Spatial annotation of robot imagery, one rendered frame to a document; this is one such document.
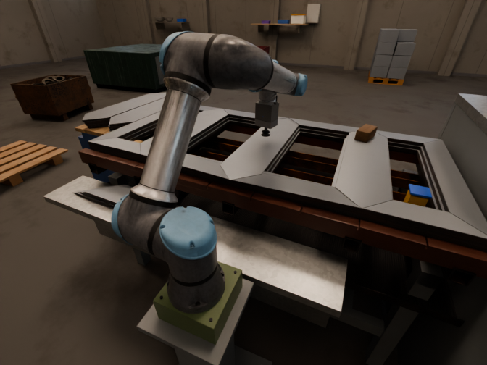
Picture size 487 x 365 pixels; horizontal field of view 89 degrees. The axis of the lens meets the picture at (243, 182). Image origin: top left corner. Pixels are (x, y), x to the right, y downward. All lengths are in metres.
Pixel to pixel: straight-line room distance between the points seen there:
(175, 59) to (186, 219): 0.36
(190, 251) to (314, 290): 0.44
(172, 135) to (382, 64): 7.24
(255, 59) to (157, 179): 0.35
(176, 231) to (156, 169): 0.16
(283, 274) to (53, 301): 1.43
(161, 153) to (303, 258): 0.57
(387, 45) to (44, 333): 7.63
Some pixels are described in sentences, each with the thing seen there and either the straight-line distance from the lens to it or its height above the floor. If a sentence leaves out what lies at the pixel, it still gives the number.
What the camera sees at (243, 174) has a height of 0.87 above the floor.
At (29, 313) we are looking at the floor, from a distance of 1.95.
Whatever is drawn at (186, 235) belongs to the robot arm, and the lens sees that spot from 0.53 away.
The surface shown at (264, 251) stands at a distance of 0.90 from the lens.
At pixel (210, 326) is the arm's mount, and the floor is 0.76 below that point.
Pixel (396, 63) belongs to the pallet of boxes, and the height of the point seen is 0.49.
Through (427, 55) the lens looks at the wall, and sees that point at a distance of 9.98.
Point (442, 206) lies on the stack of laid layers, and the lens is 1.04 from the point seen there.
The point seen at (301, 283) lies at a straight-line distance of 0.84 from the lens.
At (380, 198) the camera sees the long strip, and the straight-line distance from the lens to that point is 0.93.
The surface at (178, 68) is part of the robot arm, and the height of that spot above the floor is 1.26.
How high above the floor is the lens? 1.35
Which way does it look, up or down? 33 degrees down
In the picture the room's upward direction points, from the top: straight up
